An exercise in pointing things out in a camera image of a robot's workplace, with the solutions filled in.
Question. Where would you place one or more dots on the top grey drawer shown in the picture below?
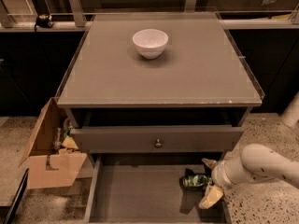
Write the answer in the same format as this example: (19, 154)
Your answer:
(141, 139)

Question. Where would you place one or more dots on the black flat panel edge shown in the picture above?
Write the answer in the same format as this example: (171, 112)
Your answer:
(16, 199)

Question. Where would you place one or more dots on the snack items in box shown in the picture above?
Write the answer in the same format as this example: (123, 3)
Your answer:
(63, 141)

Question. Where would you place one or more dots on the grey drawer cabinet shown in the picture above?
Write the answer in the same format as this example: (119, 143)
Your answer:
(199, 79)

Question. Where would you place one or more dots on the open middle grey drawer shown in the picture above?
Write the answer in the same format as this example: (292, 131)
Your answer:
(148, 189)

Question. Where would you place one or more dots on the round brass drawer knob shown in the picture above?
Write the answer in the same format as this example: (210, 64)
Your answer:
(158, 143)

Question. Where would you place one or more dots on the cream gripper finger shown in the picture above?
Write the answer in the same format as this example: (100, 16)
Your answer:
(212, 195)
(209, 163)

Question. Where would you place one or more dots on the white ceramic bowl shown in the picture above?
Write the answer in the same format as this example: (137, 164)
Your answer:
(150, 43)

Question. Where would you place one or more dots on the brown cardboard box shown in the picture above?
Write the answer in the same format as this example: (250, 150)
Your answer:
(49, 167)

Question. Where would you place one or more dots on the metal railing shelf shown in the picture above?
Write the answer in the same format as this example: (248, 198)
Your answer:
(235, 14)

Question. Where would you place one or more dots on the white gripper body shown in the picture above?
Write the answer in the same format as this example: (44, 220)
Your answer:
(219, 174)

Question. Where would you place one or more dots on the green soda can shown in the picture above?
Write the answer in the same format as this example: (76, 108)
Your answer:
(195, 181)

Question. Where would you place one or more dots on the small black gold object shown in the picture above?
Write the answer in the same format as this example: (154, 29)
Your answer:
(44, 21)

